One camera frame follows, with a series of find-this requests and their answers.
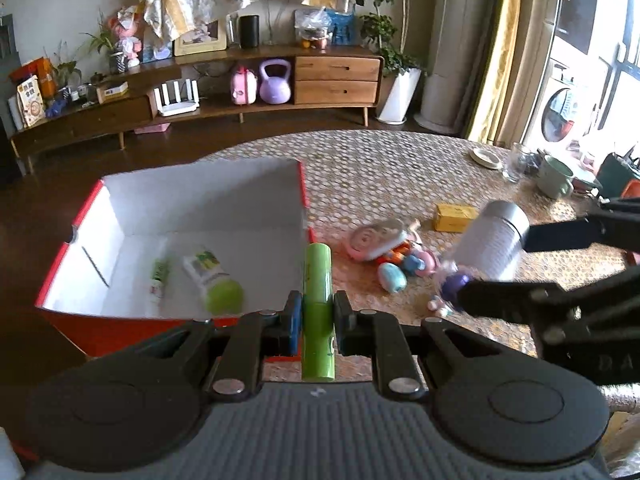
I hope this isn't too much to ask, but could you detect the light green cylinder stick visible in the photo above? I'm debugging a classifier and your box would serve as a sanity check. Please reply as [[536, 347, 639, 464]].
[[302, 243, 335, 382]]

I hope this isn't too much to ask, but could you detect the white bottle with silver cap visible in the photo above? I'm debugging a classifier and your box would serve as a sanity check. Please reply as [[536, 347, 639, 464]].
[[447, 200, 529, 282]]

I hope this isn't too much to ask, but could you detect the white bottle with green lid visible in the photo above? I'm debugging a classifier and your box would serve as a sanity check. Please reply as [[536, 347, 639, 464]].
[[182, 249, 244, 315]]

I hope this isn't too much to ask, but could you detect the white tube with green cap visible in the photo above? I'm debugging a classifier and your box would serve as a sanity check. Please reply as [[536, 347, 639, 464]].
[[149, 257, 169, 306]]

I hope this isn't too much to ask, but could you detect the green orange utensil holder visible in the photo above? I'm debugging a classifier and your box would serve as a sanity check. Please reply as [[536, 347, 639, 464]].
[[597, 148, 639, 198]]

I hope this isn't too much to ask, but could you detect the light green ceramic mug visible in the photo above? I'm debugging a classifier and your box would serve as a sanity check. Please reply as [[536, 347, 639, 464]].
[[536, 155, 574, 200]]

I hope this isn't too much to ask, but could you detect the small colourful toy pile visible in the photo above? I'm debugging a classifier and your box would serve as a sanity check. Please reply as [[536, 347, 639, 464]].
[[374, 219, 474, 319]]

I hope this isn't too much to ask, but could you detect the clear drinking glass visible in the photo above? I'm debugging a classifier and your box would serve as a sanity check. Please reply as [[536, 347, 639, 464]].
[[502, 143, 530, 183]]

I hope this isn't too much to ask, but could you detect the washing machine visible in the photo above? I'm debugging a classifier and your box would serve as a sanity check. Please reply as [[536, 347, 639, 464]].
[[523, 58, 589, 153]]

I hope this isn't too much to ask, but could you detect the yellow small box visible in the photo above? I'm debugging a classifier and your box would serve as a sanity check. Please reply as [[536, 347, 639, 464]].
[[433, 204, 478, 233]]

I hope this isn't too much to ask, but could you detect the red cardboard box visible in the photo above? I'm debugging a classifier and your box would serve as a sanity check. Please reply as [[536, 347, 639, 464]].
[[36, 157, 310, 358]]

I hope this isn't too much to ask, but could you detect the white round coaster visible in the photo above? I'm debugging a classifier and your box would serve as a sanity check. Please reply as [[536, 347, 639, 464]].
[[470, 148, 502, 170]]

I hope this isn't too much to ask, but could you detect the purple kettlebell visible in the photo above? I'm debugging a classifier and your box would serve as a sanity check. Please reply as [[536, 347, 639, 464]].
[[259, 58, 292, 105]]

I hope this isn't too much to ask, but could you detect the white wifi router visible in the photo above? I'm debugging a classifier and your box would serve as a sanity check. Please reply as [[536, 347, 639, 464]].
[[153, 79, 200, 117]]

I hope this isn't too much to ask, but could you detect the pink toy suitcase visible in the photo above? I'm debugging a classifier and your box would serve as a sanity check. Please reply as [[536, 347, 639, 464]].
[[230, 65, 258, 106]]

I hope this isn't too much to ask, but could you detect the yellow curtain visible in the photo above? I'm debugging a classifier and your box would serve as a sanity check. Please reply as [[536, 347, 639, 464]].
[[466, 0, 522, 144]]

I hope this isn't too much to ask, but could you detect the white standing air conditioner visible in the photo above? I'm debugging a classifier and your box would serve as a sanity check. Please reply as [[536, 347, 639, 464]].
[[414, 0, 494, 136]]

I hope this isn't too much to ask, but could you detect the wooden tv sideboard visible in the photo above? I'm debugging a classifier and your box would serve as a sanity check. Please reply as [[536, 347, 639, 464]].
[[10, 46, 383, 171]]

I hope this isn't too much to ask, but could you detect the blue patterned bag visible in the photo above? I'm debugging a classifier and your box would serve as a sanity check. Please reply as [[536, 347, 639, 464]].
[[326, 9, 358, 46]]

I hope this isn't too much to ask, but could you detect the plastic bag with fruit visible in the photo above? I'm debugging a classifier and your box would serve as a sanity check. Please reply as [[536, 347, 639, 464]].
[[294, 6, 332, 50]]

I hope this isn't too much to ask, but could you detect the black cylindrical speaker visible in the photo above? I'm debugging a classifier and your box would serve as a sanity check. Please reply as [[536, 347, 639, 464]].
[[239, 14, 260, 49]]

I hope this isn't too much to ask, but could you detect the snack box with cartoon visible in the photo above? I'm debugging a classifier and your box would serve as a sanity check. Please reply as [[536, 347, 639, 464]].
[[16, 75, 46, 128]]

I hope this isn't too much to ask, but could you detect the pink doll figure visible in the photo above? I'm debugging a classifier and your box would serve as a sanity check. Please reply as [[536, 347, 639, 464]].
[[107, 6, 142, 68]]

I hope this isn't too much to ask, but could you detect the potted tree in white pot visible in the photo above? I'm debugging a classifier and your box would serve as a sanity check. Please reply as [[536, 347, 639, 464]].
[[352, 0, 422, 126]]

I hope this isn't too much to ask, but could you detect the small potted green plant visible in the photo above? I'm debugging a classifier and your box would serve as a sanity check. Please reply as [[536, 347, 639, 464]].
[[85, 13, 127, 75]]

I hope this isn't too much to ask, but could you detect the wooden picture frame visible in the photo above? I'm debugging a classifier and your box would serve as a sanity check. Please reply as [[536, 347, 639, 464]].
[[174, 21, 227, 56]]

